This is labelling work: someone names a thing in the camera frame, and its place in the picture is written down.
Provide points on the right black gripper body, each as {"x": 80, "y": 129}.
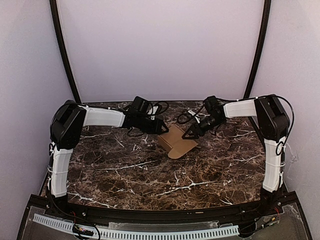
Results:
{"x": 202, "y": 131}

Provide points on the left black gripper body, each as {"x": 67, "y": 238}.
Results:
{"x": 151, "y": 129}

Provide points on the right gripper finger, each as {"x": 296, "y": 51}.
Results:
{"x": 190, "y": 136}
{"x": 190, "y": 130}

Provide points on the brown cardboard box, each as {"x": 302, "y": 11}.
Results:
{"x": 173, "y": 143}

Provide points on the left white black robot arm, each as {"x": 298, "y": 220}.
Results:
{"x": 69, "y": 120}

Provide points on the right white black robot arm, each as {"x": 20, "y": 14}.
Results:
{"x": 274, "y": 125}

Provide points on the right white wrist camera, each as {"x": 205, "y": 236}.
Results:
{"x": 194, "y": 116}

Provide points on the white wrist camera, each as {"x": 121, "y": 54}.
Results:
{"x": 194, "y": 116}
{"x": 152, "y": 112}

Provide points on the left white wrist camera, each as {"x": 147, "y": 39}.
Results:
{"x": 152, "y": 112}

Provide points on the white slotted cable duct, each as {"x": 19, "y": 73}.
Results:
{"x": 126, "y": 231}

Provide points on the black front rail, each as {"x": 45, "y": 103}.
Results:
{"x": 236, "y": 214}

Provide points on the right black frame post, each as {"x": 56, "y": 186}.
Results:
{"x": 259, "y": 48}

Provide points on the black frame post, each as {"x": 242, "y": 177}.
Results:
{"x": 63, "y": 50}
{"x": 259, "y": 48}

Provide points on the left black frame post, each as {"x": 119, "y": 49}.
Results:
{"x": 63, "y": 50}

